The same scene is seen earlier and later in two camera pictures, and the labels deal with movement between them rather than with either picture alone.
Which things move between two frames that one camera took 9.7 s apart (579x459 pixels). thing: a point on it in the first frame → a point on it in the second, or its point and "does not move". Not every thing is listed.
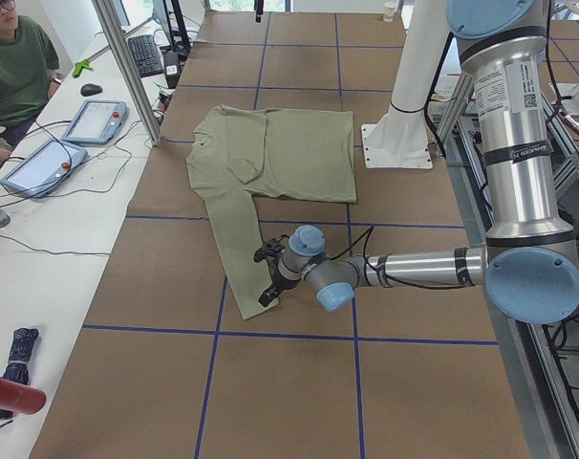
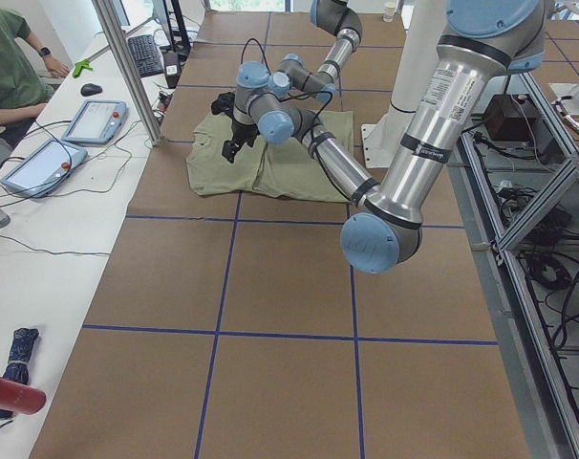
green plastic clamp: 78,66 does not move
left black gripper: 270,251 → 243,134
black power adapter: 171,68 does not move
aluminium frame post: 108,17 does not move
